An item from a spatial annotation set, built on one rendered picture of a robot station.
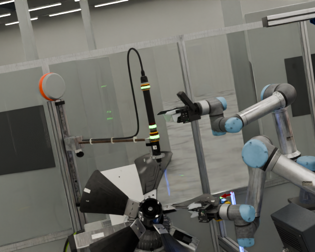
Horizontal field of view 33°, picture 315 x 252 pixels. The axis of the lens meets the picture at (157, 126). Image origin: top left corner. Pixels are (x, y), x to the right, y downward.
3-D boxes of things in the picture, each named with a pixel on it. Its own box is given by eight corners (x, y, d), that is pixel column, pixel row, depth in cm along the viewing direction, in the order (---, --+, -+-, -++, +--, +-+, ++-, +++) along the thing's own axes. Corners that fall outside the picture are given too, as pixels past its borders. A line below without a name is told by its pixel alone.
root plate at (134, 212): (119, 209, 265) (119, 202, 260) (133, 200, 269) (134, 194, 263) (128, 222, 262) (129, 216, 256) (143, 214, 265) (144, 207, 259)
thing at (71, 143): (64, 152, 302) (61, 137, 301) (74, 149, 307) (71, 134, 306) (76, 151, 295) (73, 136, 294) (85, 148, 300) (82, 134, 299)
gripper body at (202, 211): (194, 207, 248) (215, 208, 240) (203, 200, 254) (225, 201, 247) (197, 222, 249) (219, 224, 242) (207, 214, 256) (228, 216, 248)
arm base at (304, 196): (322, 193, 291) (319, 176, 290) (332, 200, 276) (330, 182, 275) (295, 198, 290) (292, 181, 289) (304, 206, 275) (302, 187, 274)
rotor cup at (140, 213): (129, 215, 266) (129, 203, 255) (152, 201, 271) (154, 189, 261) (145, 238, 260) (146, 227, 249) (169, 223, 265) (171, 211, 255)
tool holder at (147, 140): (145, 159, 261) (141, 139, 260) (154, 155, 266) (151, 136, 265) (158, 158, 255) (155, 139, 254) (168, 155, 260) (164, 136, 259)
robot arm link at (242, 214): (249, 226, 232) (246, 207, 231) (228, 224, 239) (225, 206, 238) (257, 220, 238) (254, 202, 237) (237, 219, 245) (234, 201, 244)
